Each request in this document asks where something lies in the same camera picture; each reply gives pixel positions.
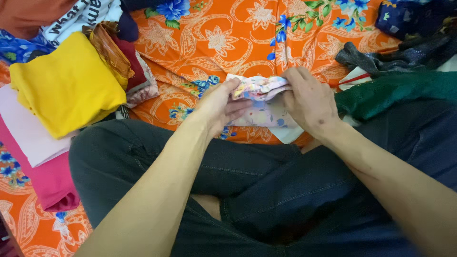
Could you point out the person's left hand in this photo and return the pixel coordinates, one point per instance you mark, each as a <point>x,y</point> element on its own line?
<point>214,107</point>

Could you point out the folded pale pink cloth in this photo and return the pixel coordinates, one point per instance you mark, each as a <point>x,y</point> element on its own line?
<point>28,132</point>

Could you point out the small pastel floral cloth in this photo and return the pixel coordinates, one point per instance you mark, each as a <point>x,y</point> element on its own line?
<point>262,107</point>

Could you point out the person's right fingers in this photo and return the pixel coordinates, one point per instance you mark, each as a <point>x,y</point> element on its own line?
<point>289,80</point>

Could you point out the maroon cloth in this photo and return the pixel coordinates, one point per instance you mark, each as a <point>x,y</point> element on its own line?
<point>130,62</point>

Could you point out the amber sheer cloth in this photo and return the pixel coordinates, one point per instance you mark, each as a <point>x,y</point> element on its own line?
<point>109,50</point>

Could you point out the navy floral cloth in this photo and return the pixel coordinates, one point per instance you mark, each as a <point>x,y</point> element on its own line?
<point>407,16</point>

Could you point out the dark glittery cloth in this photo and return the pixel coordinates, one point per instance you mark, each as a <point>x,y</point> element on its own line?
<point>389,57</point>

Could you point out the pink white patterned cloth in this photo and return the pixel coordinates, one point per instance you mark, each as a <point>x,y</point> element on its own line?
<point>144,89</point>

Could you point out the blue floral cloth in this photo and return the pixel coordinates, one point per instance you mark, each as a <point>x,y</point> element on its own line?
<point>18,48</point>

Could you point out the orange floral bedsheet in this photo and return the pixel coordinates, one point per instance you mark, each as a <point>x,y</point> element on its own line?
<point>228,53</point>

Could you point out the dark navy cloth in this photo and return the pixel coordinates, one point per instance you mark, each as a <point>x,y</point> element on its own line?
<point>128,23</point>

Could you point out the dark green cloth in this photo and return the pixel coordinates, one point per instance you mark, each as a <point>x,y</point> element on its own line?
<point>392,92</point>

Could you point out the rust brown cloth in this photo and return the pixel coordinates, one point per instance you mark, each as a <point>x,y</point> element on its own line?
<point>32,14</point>

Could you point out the person's dark jeans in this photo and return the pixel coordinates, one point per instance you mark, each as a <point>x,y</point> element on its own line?
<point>278,192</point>

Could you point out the white cloth with red stripe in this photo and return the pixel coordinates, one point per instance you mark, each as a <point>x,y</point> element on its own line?
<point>353,80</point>

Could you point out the folded magenta cloth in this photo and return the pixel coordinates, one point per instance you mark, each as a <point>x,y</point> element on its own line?
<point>46,178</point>

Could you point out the person's right hand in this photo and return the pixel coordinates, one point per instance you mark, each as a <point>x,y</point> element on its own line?
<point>310,103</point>

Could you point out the white printed shirt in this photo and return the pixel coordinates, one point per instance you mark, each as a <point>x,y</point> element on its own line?
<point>78,18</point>

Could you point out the folded yellow cloth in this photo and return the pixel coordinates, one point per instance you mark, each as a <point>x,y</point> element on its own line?
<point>68,85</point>

